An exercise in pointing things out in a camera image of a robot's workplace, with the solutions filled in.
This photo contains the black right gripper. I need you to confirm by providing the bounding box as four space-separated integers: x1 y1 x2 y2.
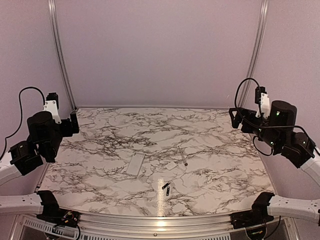
229 107 283 151

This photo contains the clear handle screwdriver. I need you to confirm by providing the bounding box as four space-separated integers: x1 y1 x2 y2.
178 147 188 167

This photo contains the white remote control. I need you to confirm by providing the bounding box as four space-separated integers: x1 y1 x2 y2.
126 152 145 176

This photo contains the white battery cover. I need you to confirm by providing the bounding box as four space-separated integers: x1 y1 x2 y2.
165 162 177 170

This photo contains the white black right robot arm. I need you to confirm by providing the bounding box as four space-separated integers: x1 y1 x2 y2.
228 100 320 224

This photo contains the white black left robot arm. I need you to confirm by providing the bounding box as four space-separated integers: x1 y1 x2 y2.
0 111 80 223

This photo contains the black right camera cable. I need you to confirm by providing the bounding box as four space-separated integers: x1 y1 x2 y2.
234 77 262 126

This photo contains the black camera cable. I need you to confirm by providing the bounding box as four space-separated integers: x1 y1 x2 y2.
0 86 47 161
234 77 262 126

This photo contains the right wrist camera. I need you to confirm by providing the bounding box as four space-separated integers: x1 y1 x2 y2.
254 86 271 120

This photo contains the black left camera cable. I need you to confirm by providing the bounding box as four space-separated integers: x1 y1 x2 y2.
0 86 47 161

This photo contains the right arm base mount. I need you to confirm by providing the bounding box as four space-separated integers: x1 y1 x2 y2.
230 210 275 229

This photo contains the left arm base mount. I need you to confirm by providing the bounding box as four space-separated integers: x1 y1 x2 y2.
36 209 80 228

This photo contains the aluminium frame post left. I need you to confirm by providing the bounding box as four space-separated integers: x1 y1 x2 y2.
48 0 77 111

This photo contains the aluminium frame post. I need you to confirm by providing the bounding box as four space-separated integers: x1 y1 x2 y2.
48 0 77 111
237 0 270 107

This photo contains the aluminium frame post right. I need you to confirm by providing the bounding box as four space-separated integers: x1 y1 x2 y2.
237 0 270 107

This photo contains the aluminium front rail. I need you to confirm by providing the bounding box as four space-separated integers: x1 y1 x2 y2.
14 197 301 240

